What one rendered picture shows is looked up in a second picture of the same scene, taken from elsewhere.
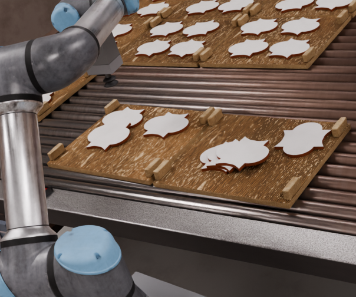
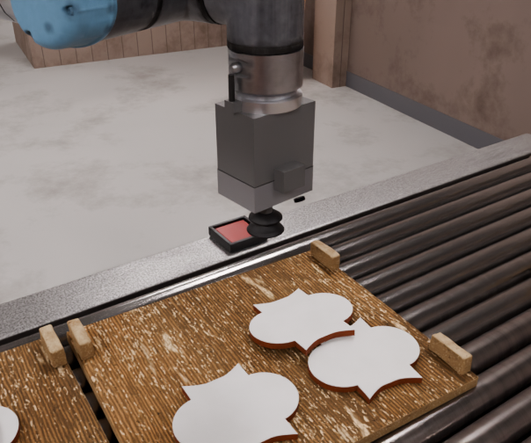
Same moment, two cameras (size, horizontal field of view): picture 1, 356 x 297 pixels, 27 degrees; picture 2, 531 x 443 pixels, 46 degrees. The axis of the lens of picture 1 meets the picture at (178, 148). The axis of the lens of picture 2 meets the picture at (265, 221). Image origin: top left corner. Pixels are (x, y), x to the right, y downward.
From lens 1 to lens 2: 2.20 m
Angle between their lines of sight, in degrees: 86
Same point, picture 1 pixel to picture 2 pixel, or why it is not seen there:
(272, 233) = not seen: outside the picture
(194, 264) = not seen: outside the picture
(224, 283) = not seen: outside the picture
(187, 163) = (33, 393)
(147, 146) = (192, 363)
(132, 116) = (352, 370)
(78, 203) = (152, 266)
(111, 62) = (223, 172)
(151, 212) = not seen: outside the picture
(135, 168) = (132, 327)
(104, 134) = (312, 311)
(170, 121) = (240, 420)
